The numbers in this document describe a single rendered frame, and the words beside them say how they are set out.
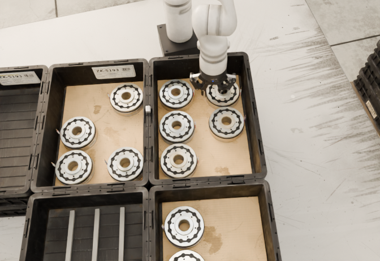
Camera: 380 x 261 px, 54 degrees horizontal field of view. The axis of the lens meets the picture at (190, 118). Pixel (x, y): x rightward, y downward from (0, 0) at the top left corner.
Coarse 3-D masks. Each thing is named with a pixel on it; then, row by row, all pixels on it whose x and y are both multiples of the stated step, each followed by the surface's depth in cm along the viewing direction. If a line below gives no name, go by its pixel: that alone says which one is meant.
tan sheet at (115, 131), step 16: (80, 96) 117; (96, 96) 117; (64, 112) 115; (80, 112) 114; (96, 112) 114; (112, 112) 114; (112, 128) 111; (128, 128) 111; (96, 144) 109; (112, 144) 109; (128, 144) 109; (96, 160) 107; (96, 176) 104
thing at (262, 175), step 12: (156, 60) 110; (168, 60) 111; (252, 84) 105; (252, 96) 103; (252, 108) 102; (264, 156) 95; (264, 168) 93; (156, 180) 93; (168, 180) 93; (192, 180) 92; (204, 180) 92; (216, 180) 92; (228, 180) 92
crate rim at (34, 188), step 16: (64, 64) 111; (80, 64) 112; (96, 64) 110; (112, 64) 111; (144, 64) 110; (48, 80) 108; (144, 80) 107; (48, 96) 106; (144, 96) 105; (144, 112) 102; (144, 128) 100; (144, 144) 98; (144, 160) 96; (32, 176) 94; (144, 176) 93; (48, 192) 92
